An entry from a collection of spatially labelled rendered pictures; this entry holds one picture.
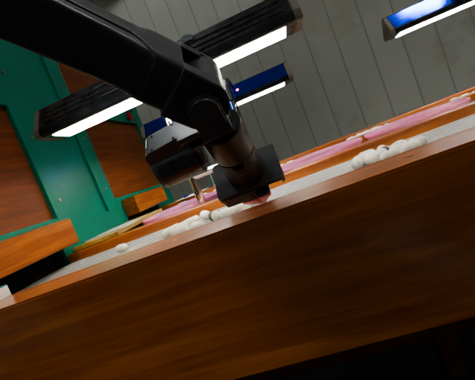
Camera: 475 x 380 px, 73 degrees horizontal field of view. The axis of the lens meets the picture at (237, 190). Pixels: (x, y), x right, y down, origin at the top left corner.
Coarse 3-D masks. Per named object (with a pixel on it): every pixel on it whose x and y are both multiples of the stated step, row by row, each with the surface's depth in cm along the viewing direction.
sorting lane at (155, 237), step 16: (448, 128) 65; (464, 128) 57; (352, 160) 74; (320, 176) 67; (272, 192) 72; (288, 192) 63; (224, 208) 78; (144, 240) 78; (160, 240) 67; (96, 256) 83; (112, 256) 71; (64, 272) 76
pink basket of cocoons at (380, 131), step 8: (448, 104) 92; (456, 104) 76; (424, 112) 98; (432, 112) 96; (440, 112) 76; (400, 120) 101; (416, 120) 77; (384, 128) 101; (392, 128) 81; (368, 136) 89; (376, 136) 87
